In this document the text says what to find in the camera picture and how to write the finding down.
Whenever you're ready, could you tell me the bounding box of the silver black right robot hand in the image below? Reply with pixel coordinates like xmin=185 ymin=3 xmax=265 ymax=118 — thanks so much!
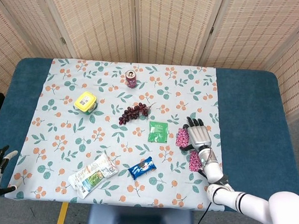
xmin=179 ymin=116 xmax=214 ymax=154

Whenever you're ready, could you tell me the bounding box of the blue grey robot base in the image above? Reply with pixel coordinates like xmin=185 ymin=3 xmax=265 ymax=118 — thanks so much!
xmin=86 ymin=204 xmax=195 ymax=224

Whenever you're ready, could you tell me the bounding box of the green foil sachet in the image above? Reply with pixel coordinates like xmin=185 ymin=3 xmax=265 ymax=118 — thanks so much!
xmin=147 ymin=121 xmax=170 ymax=144

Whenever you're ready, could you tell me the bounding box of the blue felt table cover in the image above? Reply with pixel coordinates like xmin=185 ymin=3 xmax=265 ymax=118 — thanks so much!
xmin=0 ymin=54 xmax=299 ymax=217

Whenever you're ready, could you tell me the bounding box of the blue cookie packet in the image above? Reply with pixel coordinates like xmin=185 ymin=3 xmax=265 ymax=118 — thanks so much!
xmin=127 ymin=155 xmax=158 ymax=181

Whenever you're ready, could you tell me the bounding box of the bunch of dark red grapes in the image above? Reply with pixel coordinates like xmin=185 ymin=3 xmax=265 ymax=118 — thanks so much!
xmin=117 ymin=100 xmax=157 ymax=128

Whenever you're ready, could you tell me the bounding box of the floral print tablecloth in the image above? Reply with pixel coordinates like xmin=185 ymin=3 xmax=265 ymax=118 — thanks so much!
xmin=4 ymin=54 xmax=234 ymax=213

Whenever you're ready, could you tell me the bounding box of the yellow floor tape strip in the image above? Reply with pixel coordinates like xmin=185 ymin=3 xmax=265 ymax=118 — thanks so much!
xmin=56 ymin=202 xmax=69 ymax=224

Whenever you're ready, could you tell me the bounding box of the red drink can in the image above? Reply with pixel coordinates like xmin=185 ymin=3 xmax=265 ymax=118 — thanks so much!
xmin=125 ymin=69 xmax=138 ymax=89

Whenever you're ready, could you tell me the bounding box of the white snack bag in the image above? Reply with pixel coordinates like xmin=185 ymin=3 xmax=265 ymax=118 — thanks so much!
xmin=66 ymin=150 xmax=120 ymax=201

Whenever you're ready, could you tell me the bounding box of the green tub with yellow lid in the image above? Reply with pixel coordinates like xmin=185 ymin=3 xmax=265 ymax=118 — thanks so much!
xmin=73 ymin=91 xmax=100 ymax=117

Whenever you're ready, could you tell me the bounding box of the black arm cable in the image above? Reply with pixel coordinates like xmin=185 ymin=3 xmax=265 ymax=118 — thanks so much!
xmin=193 ymin=200 xmax=212 ymax=224

